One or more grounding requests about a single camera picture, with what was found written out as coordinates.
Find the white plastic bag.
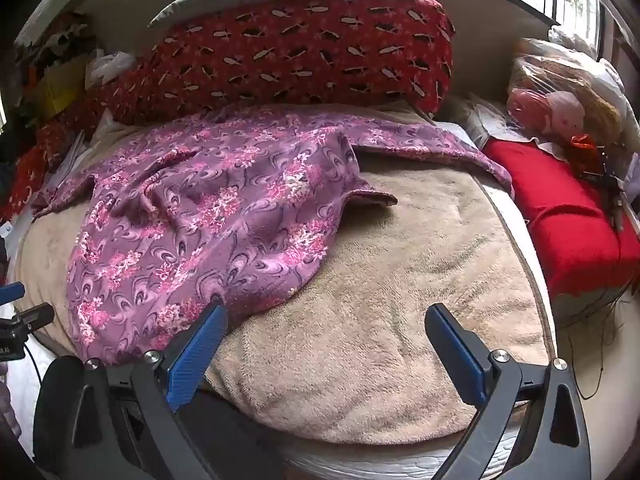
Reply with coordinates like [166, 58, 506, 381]
[85, 50, 139, 91]

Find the beige fleece blanket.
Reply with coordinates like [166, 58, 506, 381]
[10, 102, 557, 447]

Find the pink plush toy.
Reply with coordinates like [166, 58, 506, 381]
[507, 87, 587, 142]

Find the red shiny wrapper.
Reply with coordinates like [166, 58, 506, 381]
[567, 132, 602, 177]

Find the white cloth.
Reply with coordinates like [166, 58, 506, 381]
[49, 109, 117, 187]

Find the black cable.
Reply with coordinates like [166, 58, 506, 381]
[24, 342, 48, 391]

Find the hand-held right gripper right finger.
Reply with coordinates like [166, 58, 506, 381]
[425, 302, 593, 480]

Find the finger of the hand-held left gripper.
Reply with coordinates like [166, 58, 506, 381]
[14, 303, 56, 334]
[0, 282, 26, 307]

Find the red patterned blanket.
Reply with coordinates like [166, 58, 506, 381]
[0, 0, 457, 222]

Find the clear plastic bag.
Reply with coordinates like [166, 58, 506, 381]
[510, 37, 632, 136]

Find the purple floral garment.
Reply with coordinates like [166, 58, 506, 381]
[31, 102, 515, 366]

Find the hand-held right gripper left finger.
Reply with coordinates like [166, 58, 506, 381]
[70, 302, 231, 480]

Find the red cloth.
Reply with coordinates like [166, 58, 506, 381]
[482, 137, 640, 302]

